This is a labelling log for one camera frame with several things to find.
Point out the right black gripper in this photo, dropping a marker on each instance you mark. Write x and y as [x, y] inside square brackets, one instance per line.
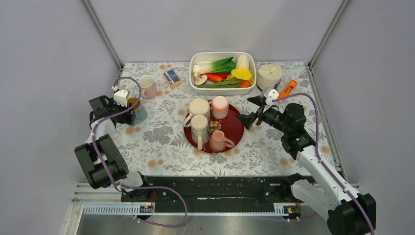
[247, 120]

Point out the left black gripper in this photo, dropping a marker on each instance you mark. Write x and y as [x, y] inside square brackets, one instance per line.
[127, 118]

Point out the blue glazed mug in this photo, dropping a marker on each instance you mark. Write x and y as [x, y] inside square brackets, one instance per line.
[139, 110]

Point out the pink faceted mug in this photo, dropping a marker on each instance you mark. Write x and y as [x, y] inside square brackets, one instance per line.
[148, 87]

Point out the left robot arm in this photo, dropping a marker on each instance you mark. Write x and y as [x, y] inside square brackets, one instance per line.
[99, 157]

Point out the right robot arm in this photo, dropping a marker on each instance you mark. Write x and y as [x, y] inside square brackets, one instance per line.
[345, 209]

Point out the pink mug at back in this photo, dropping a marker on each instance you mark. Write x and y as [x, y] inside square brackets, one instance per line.
[219, 107]

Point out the pink square mug front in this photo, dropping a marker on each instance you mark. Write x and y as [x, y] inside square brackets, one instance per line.
[219, 143]

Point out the white mug with rose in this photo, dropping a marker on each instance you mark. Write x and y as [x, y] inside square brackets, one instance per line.
[198, 106]

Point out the cream mug blue dragon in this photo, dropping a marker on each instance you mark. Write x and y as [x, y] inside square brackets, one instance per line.
[200, 132]

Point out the red round tray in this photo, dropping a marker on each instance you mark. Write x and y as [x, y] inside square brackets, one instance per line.
[231, 126]

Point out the toy small orange carrot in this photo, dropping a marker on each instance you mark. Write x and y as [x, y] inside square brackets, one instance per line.
[244, 84]

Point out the wrapped toilet paper roll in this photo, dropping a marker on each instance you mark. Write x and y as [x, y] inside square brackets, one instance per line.
[269, 75]

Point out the toy napa cabbage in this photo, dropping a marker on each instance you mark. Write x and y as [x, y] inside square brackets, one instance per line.
[242, 70]

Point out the toy red chili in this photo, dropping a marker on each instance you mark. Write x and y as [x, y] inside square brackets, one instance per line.
[223, 75]

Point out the white rectangular dish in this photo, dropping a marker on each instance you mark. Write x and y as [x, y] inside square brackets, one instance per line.
[217, 55]

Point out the toy bok choy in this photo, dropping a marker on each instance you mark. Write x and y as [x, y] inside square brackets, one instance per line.
[225, 65]

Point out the toy mushroom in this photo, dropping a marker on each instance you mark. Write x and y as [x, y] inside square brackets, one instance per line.
[200, 79]

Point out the yellow sponge blue label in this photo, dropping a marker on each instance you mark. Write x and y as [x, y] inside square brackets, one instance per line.
[172, 78]

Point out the floral tablecloth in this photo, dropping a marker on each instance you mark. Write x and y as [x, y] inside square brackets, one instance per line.
[158, 146]

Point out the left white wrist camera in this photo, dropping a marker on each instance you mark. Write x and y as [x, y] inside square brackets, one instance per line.
[120, 96]

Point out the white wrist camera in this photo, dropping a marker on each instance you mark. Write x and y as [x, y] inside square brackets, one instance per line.
[270, 94]
[120, 96]

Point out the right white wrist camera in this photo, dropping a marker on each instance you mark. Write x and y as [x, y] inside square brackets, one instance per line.
[270, 94]

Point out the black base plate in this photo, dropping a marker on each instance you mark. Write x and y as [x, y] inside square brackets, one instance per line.
[223, 189]

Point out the left aluminium frame post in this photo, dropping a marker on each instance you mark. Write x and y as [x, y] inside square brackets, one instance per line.
[102, 33]

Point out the aluminium frame post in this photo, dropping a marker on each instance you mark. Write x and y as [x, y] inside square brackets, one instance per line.
[327, 35]
[102, 33]

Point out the white slotted cable duct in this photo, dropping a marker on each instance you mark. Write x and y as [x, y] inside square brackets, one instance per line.
[204, 209]

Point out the right aluminium frame post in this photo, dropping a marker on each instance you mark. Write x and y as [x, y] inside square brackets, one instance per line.
[327, 35]

